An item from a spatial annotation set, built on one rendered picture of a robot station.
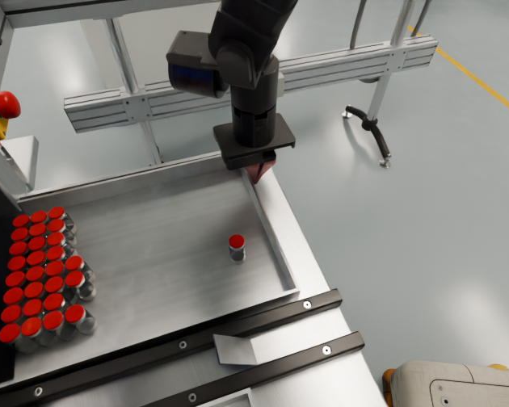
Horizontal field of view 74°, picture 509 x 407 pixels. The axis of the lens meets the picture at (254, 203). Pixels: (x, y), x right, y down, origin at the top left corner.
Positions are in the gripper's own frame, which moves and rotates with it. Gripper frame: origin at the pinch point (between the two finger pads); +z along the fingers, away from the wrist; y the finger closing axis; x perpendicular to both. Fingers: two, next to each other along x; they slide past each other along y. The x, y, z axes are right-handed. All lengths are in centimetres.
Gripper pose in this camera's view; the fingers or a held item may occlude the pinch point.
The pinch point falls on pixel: (253, 178)
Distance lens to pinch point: 54.1
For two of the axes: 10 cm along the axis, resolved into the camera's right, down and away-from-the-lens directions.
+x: 3.2, 7.5, -5.8
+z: -0.1, 6.1, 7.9
